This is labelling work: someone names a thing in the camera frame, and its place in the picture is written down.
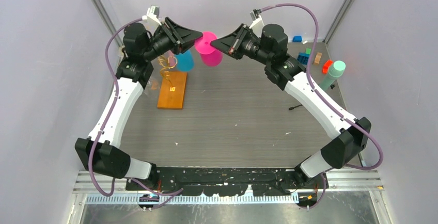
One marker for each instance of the tan wooden block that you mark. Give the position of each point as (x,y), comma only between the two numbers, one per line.
(317,58)

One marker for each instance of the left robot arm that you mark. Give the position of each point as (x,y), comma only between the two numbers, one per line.
(100,151)

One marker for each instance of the gold wire glass rack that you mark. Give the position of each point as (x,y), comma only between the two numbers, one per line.
(167,63)

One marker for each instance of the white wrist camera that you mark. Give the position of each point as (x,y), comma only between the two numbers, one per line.
(152,16)
(257,23)

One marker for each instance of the blue toy block far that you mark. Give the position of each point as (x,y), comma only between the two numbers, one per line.
(297,39)

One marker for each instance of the red toy piece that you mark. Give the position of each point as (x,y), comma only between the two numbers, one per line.
(326,66)

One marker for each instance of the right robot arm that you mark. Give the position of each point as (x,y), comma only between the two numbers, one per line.
(343,128)

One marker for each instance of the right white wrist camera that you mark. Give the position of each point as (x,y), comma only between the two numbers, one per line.
(257,23)

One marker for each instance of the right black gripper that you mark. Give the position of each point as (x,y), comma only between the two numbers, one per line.
(232,44)

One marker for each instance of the blue studded toy block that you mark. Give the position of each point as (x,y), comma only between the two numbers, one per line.
(303,58)

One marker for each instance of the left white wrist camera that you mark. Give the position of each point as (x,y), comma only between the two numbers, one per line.
(152,16)

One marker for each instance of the orange wooden rack base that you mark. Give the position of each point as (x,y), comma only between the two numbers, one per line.
(173,100)

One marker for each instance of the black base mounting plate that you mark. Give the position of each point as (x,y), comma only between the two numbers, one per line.
(228,181)

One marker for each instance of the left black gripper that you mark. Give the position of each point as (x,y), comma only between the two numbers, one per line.
(187,37)

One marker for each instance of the mint green cylinder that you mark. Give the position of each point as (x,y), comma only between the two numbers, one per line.
(335,71)

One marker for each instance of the blue wine glass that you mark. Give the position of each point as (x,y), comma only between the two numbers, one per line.
(185,61)

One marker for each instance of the pink wine glass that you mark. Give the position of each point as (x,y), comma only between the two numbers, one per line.
(210,56)

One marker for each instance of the clear wine glass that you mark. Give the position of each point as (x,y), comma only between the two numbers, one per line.
(152,87)

